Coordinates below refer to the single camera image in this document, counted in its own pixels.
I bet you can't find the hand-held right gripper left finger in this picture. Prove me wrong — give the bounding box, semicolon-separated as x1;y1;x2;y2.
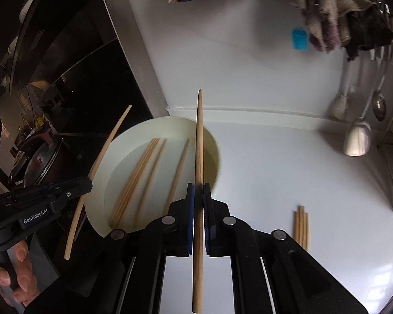
29;184;196;314

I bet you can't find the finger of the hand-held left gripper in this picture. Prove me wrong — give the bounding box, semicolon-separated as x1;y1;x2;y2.
6;177;94;215
0;183;58;204

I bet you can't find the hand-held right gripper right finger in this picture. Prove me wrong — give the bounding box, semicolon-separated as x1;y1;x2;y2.
202;184;369;314

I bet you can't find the white round bowl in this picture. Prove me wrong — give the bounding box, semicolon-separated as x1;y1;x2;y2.
84;116;222;238

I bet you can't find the person's left hand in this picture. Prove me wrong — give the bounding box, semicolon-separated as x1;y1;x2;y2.
0;239;40;314

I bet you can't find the steel pot with lid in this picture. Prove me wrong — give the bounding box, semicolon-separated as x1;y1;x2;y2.
23;137;68;189

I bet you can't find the hanging metal ladle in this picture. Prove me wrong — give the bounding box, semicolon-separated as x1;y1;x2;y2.
343;47;392;157

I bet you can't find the white dish brush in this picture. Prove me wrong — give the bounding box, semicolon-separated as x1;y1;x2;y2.
327;44;357;120

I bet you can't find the blue silicone brush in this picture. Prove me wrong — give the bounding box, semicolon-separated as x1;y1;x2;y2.
291;29;310;52

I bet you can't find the beige towel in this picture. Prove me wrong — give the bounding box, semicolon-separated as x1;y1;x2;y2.
293;0;381;52

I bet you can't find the dark cloth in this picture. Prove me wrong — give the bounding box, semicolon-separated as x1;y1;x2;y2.
342;5;393;61

